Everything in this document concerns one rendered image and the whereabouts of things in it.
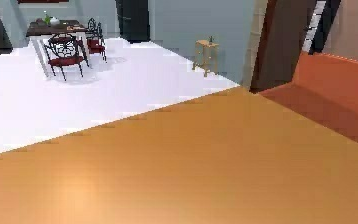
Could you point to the dark top white-legged dining table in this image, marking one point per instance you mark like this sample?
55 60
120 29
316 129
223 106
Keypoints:
53 29

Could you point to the green bottle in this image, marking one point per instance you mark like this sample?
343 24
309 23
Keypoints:
46 18

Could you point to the small dark bottle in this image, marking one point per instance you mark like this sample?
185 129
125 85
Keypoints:
211 39

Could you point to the light wooden stool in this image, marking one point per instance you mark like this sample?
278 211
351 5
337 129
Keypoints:
206 50

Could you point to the dark red framed picture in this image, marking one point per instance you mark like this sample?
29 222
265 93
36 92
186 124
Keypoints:
42 1

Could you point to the black fridge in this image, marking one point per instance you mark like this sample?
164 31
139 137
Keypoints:
133 20

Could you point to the dark brown room door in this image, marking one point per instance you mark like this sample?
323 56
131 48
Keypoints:
280 43

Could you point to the white round vase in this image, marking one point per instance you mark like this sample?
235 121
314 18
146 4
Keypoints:
54 21

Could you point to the black iron red-seat chair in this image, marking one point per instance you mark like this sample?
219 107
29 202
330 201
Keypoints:
95 40
65 53

